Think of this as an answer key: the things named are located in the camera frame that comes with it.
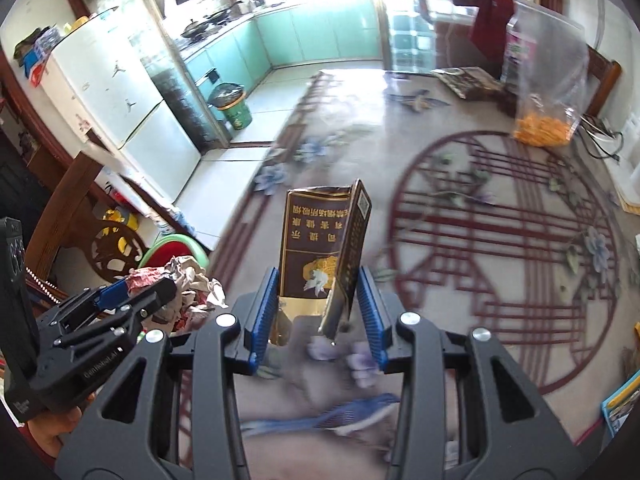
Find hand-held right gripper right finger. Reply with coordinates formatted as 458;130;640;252
357;266;586;480

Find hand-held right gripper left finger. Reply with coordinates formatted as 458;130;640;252
55;266;279;480

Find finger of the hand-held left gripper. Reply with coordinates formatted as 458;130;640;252
42;278;134;322
52;276;179;350

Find red white wrappers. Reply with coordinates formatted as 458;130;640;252
125;254;230;337

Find red bucket green rim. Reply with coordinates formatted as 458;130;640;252
137;233;211;271

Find brown gold cigarette carton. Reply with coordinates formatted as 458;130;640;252
269;179;374;347

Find green trash bin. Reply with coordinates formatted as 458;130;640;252
206;82;254;132

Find person's left hand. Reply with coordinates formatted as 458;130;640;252
27;394;97;460

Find yellow toy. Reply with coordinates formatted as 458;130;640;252
101;209;139;242

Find carved wooden chair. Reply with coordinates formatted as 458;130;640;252
24;129;202;311

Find floral tablecloth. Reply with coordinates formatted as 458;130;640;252
180;69;640;480

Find white refrigerator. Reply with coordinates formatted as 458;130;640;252
39;6;202;202

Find blue red box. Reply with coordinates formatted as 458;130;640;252
20;52;51;87

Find dark brown patterned box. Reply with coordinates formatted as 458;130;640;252
431;66;507;102

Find clear plastic box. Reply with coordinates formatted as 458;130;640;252
35;27;63;51

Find blue yellow toy box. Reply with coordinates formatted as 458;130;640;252
601;369;640;437

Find dark green cloth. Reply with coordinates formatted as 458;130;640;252
12;25;51;61

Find black wok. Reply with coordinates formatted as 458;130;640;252
179;7;234;40

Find teal kitchen cabinets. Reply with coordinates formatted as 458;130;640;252
181;0;382;112

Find clear zip bag orange snacks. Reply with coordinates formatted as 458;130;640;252
504;0;589;149

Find pink printed bag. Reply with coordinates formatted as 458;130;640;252
504;29;524;82

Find dark red garment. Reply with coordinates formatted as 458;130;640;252
471;0;517;59

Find plain wooden chair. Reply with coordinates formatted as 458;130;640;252
584;46;622;117

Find white bead string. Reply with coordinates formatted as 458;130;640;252
24;266;68;307

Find black cable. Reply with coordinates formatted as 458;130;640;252
579;114;627;162

